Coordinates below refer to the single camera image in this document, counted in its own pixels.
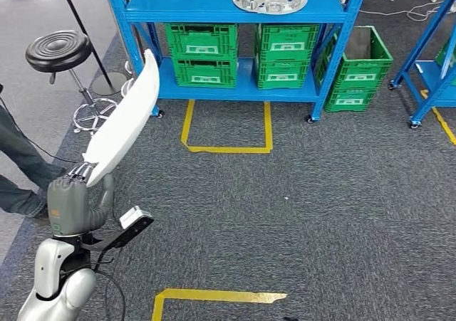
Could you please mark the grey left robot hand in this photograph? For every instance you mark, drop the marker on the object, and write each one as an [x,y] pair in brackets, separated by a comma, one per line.
[67,205]

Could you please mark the white curved plastic part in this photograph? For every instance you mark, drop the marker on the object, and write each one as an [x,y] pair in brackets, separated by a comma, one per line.
[124,121]

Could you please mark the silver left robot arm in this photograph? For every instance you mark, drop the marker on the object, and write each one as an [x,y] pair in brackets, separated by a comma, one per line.
[53,262]

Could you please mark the blue metal shelf rack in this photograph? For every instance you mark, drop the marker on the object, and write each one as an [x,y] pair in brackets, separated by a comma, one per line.
[214,0]
[431,73]

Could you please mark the person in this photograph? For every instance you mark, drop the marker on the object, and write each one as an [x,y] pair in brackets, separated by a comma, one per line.
[21,158]

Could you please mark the black pole stand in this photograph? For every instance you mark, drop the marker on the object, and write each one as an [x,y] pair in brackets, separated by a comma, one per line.
[109,84]

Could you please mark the chrome stool base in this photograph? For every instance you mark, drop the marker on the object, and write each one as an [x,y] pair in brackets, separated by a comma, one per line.
[125,87]

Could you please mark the black seat chrome stool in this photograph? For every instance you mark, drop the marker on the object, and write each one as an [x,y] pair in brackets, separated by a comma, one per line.
[59,50]

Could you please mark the green plastic crate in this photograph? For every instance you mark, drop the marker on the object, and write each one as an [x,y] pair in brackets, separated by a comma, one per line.
[185,71]
[381,55]
[267,38]
[442,55]
[356,102]
[178,38]
[267,73]

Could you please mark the yellow floor tape strip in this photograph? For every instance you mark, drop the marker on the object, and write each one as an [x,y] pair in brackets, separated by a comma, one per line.
[214,295]

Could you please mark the yellow floor tape square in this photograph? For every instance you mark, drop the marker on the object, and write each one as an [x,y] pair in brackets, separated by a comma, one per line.
[268,125]
[442,121]

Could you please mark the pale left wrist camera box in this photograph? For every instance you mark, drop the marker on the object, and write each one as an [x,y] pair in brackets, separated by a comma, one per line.
[130,217]

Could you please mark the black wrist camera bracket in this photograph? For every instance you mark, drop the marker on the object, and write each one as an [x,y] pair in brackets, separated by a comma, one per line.
[131,234]

